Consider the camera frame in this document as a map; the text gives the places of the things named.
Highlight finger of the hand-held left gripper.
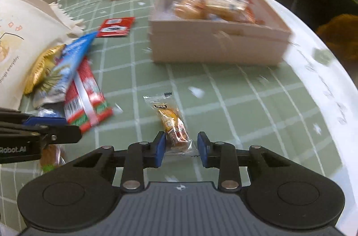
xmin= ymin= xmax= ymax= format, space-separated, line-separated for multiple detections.
xmin=0 ymin=125 xmax=83 ymax=145
xmin=0 ymin=107 xmax=68 ymax=129

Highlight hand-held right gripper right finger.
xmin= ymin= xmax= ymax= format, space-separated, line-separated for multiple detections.
xmin=197 ymin=131 xmax=289 ymax=192

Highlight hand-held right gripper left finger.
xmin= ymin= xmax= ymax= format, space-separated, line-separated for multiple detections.
xmin=73 ymin=131 xmax=167 ymax=192

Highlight small clear candy packet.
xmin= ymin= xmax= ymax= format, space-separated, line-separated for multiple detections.
xmin=143 ymin=92 xmax=198 ymax=157

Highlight red green striped snack packet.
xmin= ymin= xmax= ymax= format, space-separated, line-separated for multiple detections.
xmin=64 ymin=57 xmax=114 ymax=134

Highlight gold foil snack packet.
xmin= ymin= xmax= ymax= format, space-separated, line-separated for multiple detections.
xmin=24 ymin=44 xmax=67 ymax=95

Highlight blue seaweed snack packet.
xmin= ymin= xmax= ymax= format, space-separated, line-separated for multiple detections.
xmin=33 ymin=32 xmax=98 ymax=109

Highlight pink cardboard box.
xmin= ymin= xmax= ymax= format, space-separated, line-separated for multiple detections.
xmin=148 ymin=0 xmax=293 ymax=66

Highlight red white-label snack packet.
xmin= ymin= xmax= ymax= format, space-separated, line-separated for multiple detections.
xmin=96 ymin=17 xmax=136 ymax=38

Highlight orange foil biscuit packet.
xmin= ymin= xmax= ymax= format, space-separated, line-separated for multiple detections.
xmin=224 ymin=5 xmax=265 ymax=26

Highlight pastries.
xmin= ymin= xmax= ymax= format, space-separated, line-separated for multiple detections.
xmin=171 ymin=0 xmax=210 ymax=20

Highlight cream printed tote bag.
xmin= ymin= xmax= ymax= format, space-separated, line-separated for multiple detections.
xmin=0 ymin=0 xmax=86 ymax=109

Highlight brown fuzzy cloth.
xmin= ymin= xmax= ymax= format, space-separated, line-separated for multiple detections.
xmin=316 ymin=14 xmax=358 ymax=60

